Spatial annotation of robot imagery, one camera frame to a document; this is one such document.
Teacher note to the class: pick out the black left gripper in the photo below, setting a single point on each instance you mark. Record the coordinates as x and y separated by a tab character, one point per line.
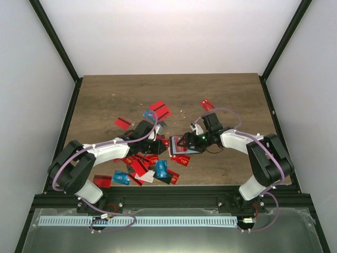
157	150

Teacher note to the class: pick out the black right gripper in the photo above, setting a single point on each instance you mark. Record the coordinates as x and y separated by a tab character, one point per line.
188	136

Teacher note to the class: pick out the black card holder wallet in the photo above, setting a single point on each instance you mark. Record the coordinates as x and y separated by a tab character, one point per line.
190	146

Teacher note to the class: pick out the blue VIP card carried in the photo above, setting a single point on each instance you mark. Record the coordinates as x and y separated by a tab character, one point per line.
161	169

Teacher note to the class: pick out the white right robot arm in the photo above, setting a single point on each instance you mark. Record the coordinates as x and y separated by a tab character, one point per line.
269	160

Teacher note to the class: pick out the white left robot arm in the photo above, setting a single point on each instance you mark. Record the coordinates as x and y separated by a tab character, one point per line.
71	168

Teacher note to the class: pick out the blue card under red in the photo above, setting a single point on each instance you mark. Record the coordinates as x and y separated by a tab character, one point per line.
149	115

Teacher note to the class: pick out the red striped card left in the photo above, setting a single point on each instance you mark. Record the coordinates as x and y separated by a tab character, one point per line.
122	123

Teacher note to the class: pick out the red striped card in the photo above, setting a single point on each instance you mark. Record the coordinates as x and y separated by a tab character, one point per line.
157	106
162	113
122	123

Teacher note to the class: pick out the red striped card top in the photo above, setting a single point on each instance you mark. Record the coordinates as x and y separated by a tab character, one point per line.
157	106

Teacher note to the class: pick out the lone red VIP card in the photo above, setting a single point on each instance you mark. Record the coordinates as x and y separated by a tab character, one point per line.
207	105

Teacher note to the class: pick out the white card front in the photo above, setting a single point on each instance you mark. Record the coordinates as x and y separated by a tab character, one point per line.
147	177

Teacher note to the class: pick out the blue card front left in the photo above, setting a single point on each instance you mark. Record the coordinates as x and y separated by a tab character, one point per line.
121	178

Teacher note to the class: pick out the red card front left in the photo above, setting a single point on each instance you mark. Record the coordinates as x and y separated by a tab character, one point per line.
102	181

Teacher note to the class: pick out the black front frame rail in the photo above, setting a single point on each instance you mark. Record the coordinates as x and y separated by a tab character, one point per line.
224	199

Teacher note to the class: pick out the light blue slotted cable duct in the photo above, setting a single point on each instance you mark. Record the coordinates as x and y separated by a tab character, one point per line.
143	221

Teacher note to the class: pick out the black frame post right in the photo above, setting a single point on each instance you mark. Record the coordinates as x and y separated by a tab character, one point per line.
287	35

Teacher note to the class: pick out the black frame post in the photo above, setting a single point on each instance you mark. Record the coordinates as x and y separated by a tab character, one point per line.
53	36
287	35

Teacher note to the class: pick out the black frame post left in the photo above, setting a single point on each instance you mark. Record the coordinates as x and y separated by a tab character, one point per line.
53	36

